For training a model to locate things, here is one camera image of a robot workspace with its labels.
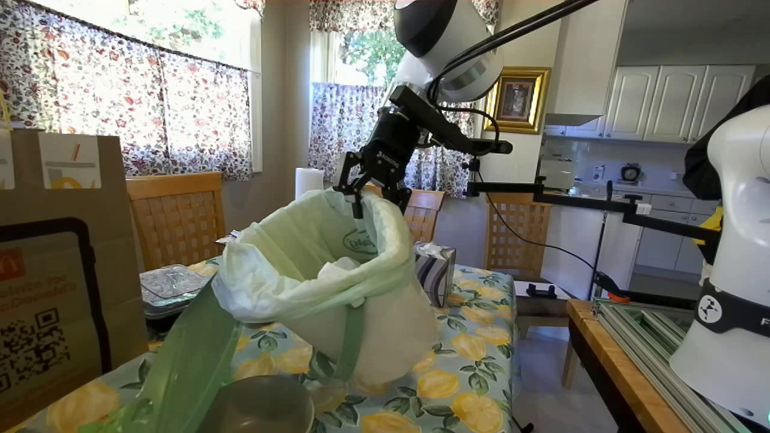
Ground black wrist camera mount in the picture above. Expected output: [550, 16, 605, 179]
[391, 83, 489, 158]

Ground white upper kitchen cabinets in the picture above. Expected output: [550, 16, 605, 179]
[605, 66, 759, 148]

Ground black bar camera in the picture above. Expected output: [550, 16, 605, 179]
[444, 136, 516, 158]

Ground white lower kitchen cabinets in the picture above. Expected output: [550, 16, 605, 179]
[633, 190, 718, 280]

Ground white paper towel roll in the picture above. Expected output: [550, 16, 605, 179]
[291, 166, 328, 202]

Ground green plastic bag pack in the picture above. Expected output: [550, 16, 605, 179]
[82, 384, 165, 433]

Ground white bin with green liner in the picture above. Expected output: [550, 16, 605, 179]
[213, 189, 444, 392]

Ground floral window valance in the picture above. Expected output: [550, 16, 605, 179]
[309, 0, 503, 35]

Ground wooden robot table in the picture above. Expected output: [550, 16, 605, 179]
[565, 299, 693, 433]

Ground wooden lattice-back chair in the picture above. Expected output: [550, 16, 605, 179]
[405, 185, 445, 249]
[129, 172, 228, 275]

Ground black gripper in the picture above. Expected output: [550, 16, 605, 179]
[335, 83, 441, 222]

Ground white kitchen cabinets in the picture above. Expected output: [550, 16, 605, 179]
[633, 190, 718, 280]
[605, 66, 759, 148]

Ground gold picture frame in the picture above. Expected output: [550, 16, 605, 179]
[482, 66, 554, 137]

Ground white range hood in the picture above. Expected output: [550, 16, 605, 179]
[544, 0, 633, 127]

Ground brown paper bag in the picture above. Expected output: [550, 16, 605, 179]
[0, 127, 153, 432]

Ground thin black camera cable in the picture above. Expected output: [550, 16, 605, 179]
[487, 195, 700, 310]

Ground small black device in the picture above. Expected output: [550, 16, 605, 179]
[526, 281, 560, 301]

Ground narrow floral cafe curtain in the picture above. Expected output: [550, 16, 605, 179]
[305, 81, 483, 200]

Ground aluminium mounting rails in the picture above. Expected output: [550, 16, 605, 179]
[598, 299, 753, 433]

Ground black tray with foil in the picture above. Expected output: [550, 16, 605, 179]
[141, 260, 224, 322]

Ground wide floral cafe curtain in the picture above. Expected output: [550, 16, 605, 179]
[0, 0, 255, 180]

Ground lemon print tablecloth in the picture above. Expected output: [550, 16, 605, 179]
[7, 263, 521, 433]

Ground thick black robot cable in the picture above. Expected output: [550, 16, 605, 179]
[423, 0, 599, 105]

